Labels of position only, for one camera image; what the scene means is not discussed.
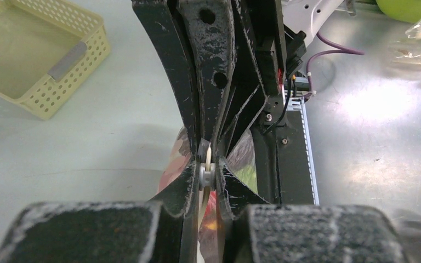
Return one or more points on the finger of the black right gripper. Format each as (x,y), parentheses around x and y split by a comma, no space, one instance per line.
(165,27)
(230,90)

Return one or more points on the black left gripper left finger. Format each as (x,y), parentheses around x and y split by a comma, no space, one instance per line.
(162,229)

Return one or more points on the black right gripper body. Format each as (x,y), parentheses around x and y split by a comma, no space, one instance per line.
(266,32)

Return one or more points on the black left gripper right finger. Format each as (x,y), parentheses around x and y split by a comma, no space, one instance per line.
(257,231)

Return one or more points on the clear zip top bag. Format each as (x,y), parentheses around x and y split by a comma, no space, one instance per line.
(241,162)

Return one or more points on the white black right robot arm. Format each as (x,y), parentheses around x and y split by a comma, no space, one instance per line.
(302,21)

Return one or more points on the cream perforated plastic basket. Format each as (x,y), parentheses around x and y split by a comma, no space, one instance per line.
(47,50)

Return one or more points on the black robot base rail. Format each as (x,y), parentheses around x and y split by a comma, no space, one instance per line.
(283,154)

